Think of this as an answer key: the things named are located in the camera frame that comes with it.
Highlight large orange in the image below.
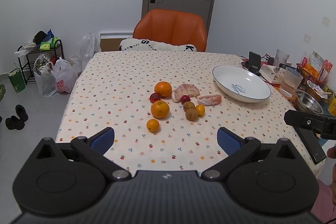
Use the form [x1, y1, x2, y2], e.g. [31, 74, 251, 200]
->
[154, 81, 172, 97]
[150, 100, 170, 119]

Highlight black phone stand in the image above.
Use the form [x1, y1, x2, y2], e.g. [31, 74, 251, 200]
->
[241, 51, 261, 76]

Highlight clear plastic bag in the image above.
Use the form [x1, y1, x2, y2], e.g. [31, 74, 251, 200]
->
[77, 32, 101, 70]

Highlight stainless steel bowl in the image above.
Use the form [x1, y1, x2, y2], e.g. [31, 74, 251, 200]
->
[295, 90, 323, 114]

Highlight white plastic bag groceries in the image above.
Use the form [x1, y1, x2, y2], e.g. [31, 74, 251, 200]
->
[33, 53, 56, 97]

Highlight white tissue box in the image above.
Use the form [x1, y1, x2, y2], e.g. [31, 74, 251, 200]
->
[260, 64, 285, 85]

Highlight orange wire basket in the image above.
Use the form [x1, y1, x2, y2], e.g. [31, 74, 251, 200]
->
[297, 63, 326, 88]

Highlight floral tablecloth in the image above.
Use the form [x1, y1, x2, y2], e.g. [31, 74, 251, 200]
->
[56, 51, 323, 175]

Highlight white plastic bag red print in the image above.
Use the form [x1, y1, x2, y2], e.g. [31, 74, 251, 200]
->
[52, 57, 78, 94]

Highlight small peeled pomelo segment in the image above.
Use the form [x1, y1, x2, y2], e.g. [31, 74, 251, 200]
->
[198, 94, 222, 106]

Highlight white fluffy cushion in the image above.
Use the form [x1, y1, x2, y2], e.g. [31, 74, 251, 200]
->
[119, 38, 197, 52]

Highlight black shoes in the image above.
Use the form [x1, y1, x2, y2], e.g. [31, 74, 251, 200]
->
[5, 105, 29, 130]

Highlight orange leather chair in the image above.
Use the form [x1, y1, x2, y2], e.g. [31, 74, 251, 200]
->
[133, 9, 207, 52]

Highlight right hand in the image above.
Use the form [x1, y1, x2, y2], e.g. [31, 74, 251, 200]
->
[327, 146, 336, 159]

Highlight large peeled pomelo segment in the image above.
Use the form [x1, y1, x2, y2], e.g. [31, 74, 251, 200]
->
[171, 84, 200, 103]

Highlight red fruit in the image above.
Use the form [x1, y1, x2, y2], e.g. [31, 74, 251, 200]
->
[181, 95, 191, 104]
[149, 93, 161, 103]

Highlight small yellow kumquat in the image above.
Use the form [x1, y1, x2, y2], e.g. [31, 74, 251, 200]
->
[195, 105, 205, 117]

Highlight black smartphone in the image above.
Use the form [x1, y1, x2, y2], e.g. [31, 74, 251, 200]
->
[294, 127, 326, 165]

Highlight ribbed drinking glass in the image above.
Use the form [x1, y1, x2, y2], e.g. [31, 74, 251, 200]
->
[279, 67, 303, 98]

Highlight white blue-rimmed plate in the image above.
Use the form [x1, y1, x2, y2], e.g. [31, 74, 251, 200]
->
[212, 65, 271, 103]

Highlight tall clear glass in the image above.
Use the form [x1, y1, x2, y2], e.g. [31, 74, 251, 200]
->
[273, 49, 290, 67]

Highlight small orange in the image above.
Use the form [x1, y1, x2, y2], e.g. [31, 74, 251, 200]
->
[146, 119, 160, 133]

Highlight black metal shelf rack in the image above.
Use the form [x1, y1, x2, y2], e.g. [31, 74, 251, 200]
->
[14, 39, 64, 85]

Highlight green paper bag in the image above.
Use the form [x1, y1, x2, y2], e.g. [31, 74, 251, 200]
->
[8, 68, 26, 93]

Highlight brown kiwi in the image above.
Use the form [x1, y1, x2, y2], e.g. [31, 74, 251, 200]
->
[186, 108, 199, 122]
[183, 101, 195, 112]

